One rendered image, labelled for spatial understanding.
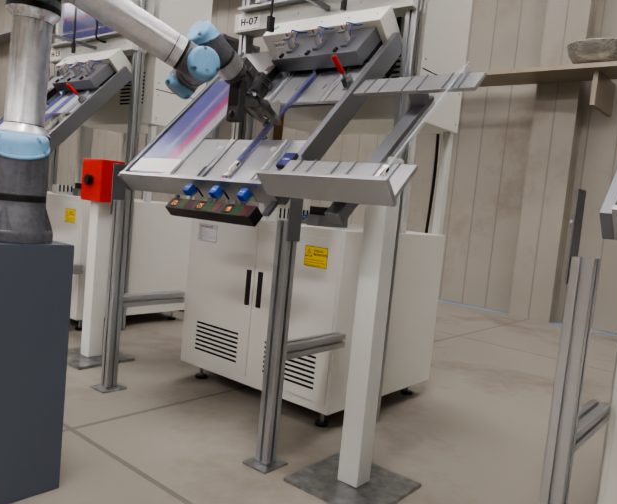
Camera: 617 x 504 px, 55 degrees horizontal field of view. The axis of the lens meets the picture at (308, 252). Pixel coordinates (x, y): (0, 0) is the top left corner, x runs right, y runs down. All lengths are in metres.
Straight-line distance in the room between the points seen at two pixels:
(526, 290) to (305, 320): 3.03
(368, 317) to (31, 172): 0.81
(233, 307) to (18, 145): 0.98
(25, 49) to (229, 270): 0.96
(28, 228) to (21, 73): 0.37
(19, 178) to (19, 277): 0.20
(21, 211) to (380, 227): 0.78
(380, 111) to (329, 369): 0.90
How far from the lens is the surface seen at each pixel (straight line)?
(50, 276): 1.36
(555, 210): 4.61
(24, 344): 1.37
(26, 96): 1.52
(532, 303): 4.67
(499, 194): 4.92
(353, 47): 1.86
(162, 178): 1.83
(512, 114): 4.98
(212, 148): 1.85
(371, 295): 1.43
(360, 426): 1.50
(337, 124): 1.68
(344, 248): 1.74
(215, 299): 2.12
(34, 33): 1.54
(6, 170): 1.36
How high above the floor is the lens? 0.69
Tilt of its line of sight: 5 degrees down
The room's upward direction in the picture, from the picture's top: 6 degrees clockwise
